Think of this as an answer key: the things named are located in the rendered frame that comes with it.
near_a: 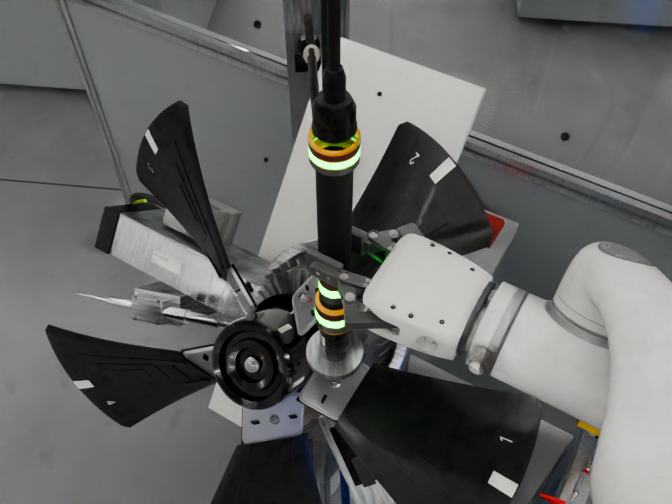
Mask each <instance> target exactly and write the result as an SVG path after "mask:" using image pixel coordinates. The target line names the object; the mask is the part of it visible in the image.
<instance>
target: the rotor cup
mask: <svg viewBox="0 0 672 504"><path fill-rule="evenodd" d="M294 293H295V292H283V293H279V294H276V295H273V296H271V297H269V298H267V299H265V300H263V301H262V302H261V303H259V304H258V307H257V309H256V310H255V312H254V313H253V314H251V315H249V316H246V317H244V318H241V319H239V320H237V321H234V322H232V323H231V324H229V325H228V326H226V327H225V328H224V329H223V330H222V332H221V333H220V334H219V335H218V337H217V339H216V341H215V343H214V346H213V350H212V368H213V373H214V376H215V379H216V381H217V383H218V385H219V387H220V388H221V390H222V391H223V392H224V394H225V395H226V396H227V397H228V398H229V399H230V400H232V401H233V402H234V403H236V404H238V405H239V406H241V407H244V408H247V409H251V410H263V409H268V408H271V407H274V406H276V405H278V404H279V403H281V402H282V401H283V400H285V399H286V398H288V397H289V396H290V395H292V394H293V393H295V392H296V391H301V390H302V388H303V387H304V385H305V384H306V382H307V381H308V380H309V378H310V377H311V375H312V374H313V371H312V369H311V368H310V366H309V364H308V365H307V363H306V361H307V356H306V346H305V344H308V342H306V341H305V337H304V335H302V336H300V335H299V334H298V332H297V327H296V321H295V316H294V311H293V305H292V297H293V295H294ZM287 324H289V325H290V326H291V327H292V328H291V329H289V330H287V331H285V332H283V333H280V332H279V331H278V330H277V329H279V328H281V327H283V326H285V325H287ZM249 357H253V358H255V359H256V360H257V361H258V363H259V369H258V371H257V372H255V373H250V372H248V371H247V370H246V369H245V366H244V362H245V360H246V359H247V358H249ZM303 376H305V377H304V380H303V381H302V382H301V383H299V384H298V385H296V386H295V387H294V388H292V387H293V384H294V383H295V382H296V381H298V380H299V379H300V378H302V377H303Z"/></svg>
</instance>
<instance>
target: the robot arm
mask: <svg viewBox="0 0 672 504"><path fill-rule="evenodd" d="M351 252H353V253H355V254H357V255H362V256H363V255H364V254H365V252H366V253H367V254H369V255H370V256H372V257H373V258H375V259H376V260H378V261H379V262H381V263H382V265H381V267H380V268H379V270H378V271H377V273H376V274H375V275H374V277H373V278H372V279H371V278H368V277H365V276H361V275H358V274H355V273H352V272H349V271H345V270H343V267H344V265H343V264H342V263H341V262H339V261H337V260H335V259H333V258H331V257H328V256H326V255H324V254H322V253H320V252H318V251H316V250H314V249H309V250H308V251H307V252H306V254H305V255H306V269H307V271H308V272H310V274H311V275H312V276H314V277H316V278H318V279H320V280H322V281H324V282H326V283H328V284H330V285H332V286H334V287H336V288H338V294H339V295H340V298H341V301H342V304H343V308H344V326H345V328H347V329H368V330H370V331H372V332H374V333H376V334H378V335H380V336H382V337H385V338H387V339H389V340H392V341H394V342H396V343H399V344H401V345H404V346H406V347H409V348H412V349H414V350H417V351H420V352H423V353H426V354H429V355H433V356H436V357H440V358H444V359H448V360H453V359H454V358H455V356H456V354H459V355H461V356H462V355H463V354H464V353H465V351H467V352H469V353H468V356H467V359H466V362H465V363H466V364H468V365H469V370H470V371H471V372H473V373H474V374H477V375H481V374H482V373H483V372H484V373H486V374H488V375H489V374H490V376H492V377H494V378H496V379H498V380H500V381H502V382H504V383H506V384H508V385H510V386H512V387H515V388H517V389H519V390H521V391H523V392H525V393H527V394H529V395H531V396H533V397H535V398H537V399H539V400H541V401H543V402H545V403H547V404H549V405H551V406H553V407H555V408H557V409H559V410H561V411H563V412H565V413H567V414H569V415H571V416H573V417H575V418H577V419H579V420H581V421H583V422H585V423H587V424H589V425H591V426H593V427H595V428H597V429H599V430H601V432H600V436H599V440H598V444H597V448H596V452H595V456H594V460H593V465H592V470H591V476H590V496H591V501H592V504H672V282H671V281H670V280H669V279H668V278H667V277H666V276H665V275H664V274H663V273H662V272H661V271H660V270H659V269H657V268H656V267H655V266H654V265H653V264H652V263H651V262H650V261H649V260H647V259H646V258H644V257H643V256H641V255H640V254H638V252H637V251H635V250H632V249H630V248H628V247H626V246H623V245H620V244H618V243H615V242H613V243H612V242H595V243H592V244H589V245H587V246H586V247H584V248H583V249H581V250H580V251H579V253H578V254H577V255H576V256H575V257H574V259H573V260H572V262H571V263H570V265H569V267H568V268H567V270H566V272H565V274H564V276H563V278H562V280H561V282H560V284H559V287H558V289H557V291H556V293H555V295H554V297H553V299H552V300H544V299H542V298H540V297H537V296H535V295H533V294H531V293H528V292H526V291H524V290H522V289H520V288H517V287H515V286H513V285H511V284H508V283H506V282H502V283H501V285H500V286H499V288H498V289H497V291H496V290H495V287H496V283H494V282H493V277H492V276H491V275H490V274H488V273H487V272H486V271H484V270H483V269H482V268H480V267H479V266H477V265H476V264H474V263H473V262H471V261H469V260H468V259H466V258H464V257H463V256H461V255H459V254H457V253H456V252H454V251H452V250H450V249H448V248H446V247H444V246H442V245H440V244H438V243H436V242H434V241H432V240H430V239H427V238H425V237H424V235H423V234H422V233H421V231H420V230H419V229H418V227H417V226H416V225H415V224H413V223H409V224H406V225H404V226H402V227H399V228H397V229H396V230H395V229H391V230H386V231H381V232H378V231H376V230H370V231H369V232H368V233H367V232H365V231H363V230H361V229H358V228H356V227H354V226H352V241H351ZM356 301H358V302H361V303H364V304H365V305H366V308H365V310H364V311H359V310H358V309H357V304H356Z"/></svg>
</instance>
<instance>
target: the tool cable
mask: <svg viewBox="0 0 672 504"><path fill-rule="evenodd" d="M320 2H321V56H322V75H323V72H324V69H325V67H326V65H327V64H328V69H329V70H330V71H334V72H335V71H338V70H339V69H340V61H341V0H320ZM306 28H307V40H308V46H306V47H305V49H304V52H303V56H304V60H305V61H306V62H307V56H308V55H309V63H310V75H311V87H312V98H313V102H314V100H315V99H316V97H317V95H318V82H317V72H316V61H315V56H316V60H317V61H318V60H319V57H320V53H319V49H318V47H317V46H315V45H314V40H313V29H312V19H311V18H307V19H306ZM307 63H308V62H307Z"/></svg>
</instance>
